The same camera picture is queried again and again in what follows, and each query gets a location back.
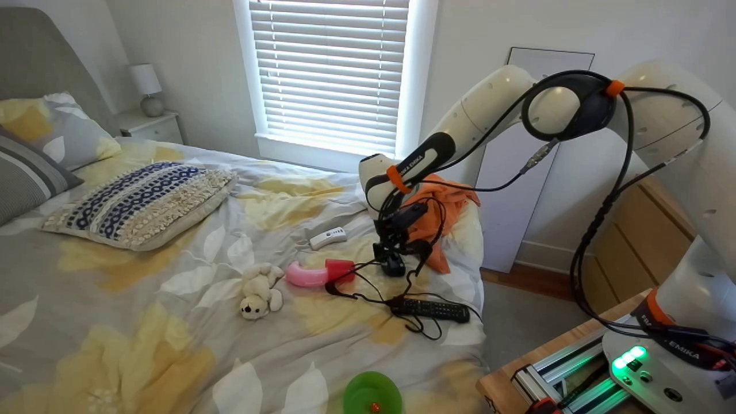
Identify white cabinet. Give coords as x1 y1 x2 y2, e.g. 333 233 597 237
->
473 43 597 275

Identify white window blinds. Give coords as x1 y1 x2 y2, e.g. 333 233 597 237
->
245 0 411 158

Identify light wooden dresser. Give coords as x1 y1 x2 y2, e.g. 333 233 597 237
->
581 180 697 318

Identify aluminium rail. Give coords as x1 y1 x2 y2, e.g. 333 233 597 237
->
510 334 618 414

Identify blue white beaded cushion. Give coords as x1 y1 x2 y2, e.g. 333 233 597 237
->
40 158 237 253

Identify white fluffy towel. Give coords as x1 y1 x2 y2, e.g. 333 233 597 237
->
234 262 287 321

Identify green plastic hamster wheel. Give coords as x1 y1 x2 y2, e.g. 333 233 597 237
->
341 369 408 414

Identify pink curved plastic tube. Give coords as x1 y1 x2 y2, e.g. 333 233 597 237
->
283 260 332 292

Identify white nightstand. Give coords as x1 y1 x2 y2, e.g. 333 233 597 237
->
105 111 187 146

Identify grey striped pillow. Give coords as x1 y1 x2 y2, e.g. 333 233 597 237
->
0 128 84 228

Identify orange cloth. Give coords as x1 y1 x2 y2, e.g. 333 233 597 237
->
403 173 482 275

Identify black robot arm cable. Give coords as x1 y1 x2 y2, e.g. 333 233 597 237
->
365 67 714 340

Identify black power cable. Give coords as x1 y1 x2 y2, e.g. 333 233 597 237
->
359 266 486 340

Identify grey upholstered headboard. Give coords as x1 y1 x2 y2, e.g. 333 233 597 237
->
0 7 110 123

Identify white remote control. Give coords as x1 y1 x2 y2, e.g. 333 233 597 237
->
308 226 349 251

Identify white window frame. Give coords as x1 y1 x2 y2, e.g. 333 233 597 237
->
231 0 441 174

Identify yellow grey floral pillow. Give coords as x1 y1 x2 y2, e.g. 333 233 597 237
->
0 90 125 173

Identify white table lamp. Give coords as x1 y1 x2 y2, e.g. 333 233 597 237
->
127 62 168 119

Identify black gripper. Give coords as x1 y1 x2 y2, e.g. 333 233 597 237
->
372 200 432 266

